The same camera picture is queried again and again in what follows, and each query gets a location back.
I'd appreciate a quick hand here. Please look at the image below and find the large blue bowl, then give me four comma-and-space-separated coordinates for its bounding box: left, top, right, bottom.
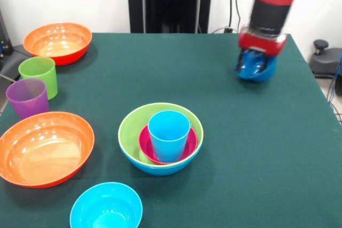
119, 144, 203, 177

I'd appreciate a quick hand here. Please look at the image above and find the small dark blue bowl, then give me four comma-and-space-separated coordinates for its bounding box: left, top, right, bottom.
234, 49, 278, 83

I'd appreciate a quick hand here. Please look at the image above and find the black equipment box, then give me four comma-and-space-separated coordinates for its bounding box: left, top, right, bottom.
0, 9, 13, 57

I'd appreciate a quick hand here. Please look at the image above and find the small pink bowl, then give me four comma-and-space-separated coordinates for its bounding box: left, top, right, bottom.
138, 124, 199, 165

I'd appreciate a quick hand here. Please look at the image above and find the large green bowl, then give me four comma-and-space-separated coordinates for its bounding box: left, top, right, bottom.
118, 102, 204, 166

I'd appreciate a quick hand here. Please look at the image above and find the dark green table cloth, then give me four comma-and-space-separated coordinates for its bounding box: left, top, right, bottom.
0, 33, 342, 228

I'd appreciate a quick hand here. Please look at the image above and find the black wall cable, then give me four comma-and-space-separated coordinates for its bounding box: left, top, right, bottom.
229, 0, 242, 33

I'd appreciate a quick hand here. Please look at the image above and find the large orange bowl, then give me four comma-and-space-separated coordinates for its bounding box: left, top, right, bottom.
22, 22, 93, 66
0, 111, 95, 188

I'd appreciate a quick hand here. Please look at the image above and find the light blue cup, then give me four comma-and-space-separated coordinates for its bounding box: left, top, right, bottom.
147, 110, 191, 163

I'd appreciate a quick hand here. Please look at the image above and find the small light blue bowl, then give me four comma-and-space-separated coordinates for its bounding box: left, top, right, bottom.
69, 182, 144, 228

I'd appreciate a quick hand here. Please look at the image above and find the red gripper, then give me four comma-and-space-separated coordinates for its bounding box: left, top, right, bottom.
237, 26, 289, 76

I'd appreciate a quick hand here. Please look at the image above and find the purple cup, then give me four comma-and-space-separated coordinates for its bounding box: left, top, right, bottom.
5, 78, 51, 120

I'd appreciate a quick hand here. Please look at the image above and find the blue cable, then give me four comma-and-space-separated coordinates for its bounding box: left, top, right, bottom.
327, 51, 342, 103

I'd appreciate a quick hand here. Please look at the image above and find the green cup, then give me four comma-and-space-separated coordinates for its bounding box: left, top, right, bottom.
18, 57, 58, 100

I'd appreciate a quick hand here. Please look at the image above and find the grey stand foot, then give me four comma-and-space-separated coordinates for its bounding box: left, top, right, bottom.
0, 43, 33, 84
311, 39, 342, 79

